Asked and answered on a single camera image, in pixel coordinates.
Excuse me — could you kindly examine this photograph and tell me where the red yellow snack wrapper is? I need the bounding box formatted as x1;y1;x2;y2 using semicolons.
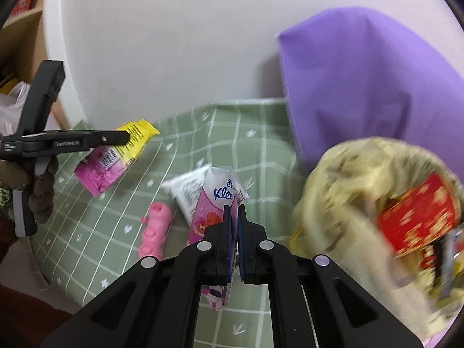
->
378;173;458;259

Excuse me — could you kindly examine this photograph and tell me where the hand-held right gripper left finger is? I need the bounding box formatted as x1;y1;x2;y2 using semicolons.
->
40;205;238;348

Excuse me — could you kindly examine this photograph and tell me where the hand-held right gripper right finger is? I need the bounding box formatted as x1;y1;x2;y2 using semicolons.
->
237;203;425;348

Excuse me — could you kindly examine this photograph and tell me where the white plastic bag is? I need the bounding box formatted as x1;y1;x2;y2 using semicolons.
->
0;81;32;137

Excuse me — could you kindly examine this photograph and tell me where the pink white tissue pack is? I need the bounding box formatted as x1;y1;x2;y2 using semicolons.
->
186;166;251;310

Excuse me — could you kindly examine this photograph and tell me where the pink pig toy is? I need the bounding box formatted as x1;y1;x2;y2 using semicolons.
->
138;203;174;260

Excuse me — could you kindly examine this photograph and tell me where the dark red cloth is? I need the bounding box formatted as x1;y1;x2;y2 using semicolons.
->
0;282;75;348

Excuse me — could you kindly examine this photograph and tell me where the green checked cloth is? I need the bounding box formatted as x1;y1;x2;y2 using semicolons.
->
31;98;316;348

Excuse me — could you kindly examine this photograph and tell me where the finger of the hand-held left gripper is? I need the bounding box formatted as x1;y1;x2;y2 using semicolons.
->
86;130;131;149

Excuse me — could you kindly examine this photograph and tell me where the purple fabric cover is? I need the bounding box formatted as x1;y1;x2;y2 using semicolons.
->
277;6;464;182

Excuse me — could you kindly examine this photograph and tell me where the white silver packet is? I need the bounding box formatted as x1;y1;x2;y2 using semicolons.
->
161;165;213;222

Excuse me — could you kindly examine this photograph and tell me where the pink yellow wrapper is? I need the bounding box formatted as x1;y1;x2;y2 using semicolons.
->
74;119;161;197

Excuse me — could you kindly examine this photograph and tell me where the yellow plastic trash bag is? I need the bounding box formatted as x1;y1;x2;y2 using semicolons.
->
290;136;464;347

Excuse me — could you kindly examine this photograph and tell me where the wooden shelf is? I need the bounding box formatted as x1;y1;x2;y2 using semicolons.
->
0;0;88;131

